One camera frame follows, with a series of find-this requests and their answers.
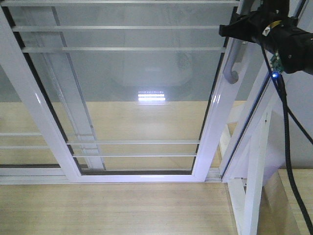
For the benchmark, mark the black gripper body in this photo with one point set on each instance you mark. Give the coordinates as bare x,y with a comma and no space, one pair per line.
271,27

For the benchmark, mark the grey door handle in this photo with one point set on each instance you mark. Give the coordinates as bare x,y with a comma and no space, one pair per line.
234,45

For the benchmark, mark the white framed sliding glass door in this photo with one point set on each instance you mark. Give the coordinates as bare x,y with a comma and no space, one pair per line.
147,51

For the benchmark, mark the light wooden floor platform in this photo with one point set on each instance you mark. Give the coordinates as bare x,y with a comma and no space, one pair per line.
118,209

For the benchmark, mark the light wooden box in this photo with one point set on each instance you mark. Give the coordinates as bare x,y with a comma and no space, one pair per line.
280,213

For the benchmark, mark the fixed white framed glass panel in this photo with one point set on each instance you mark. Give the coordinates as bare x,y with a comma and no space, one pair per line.
35,116

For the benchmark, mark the white wall panel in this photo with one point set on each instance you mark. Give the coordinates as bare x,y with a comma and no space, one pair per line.
299,87

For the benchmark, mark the white door frame post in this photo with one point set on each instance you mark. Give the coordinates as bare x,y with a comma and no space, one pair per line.
244,159

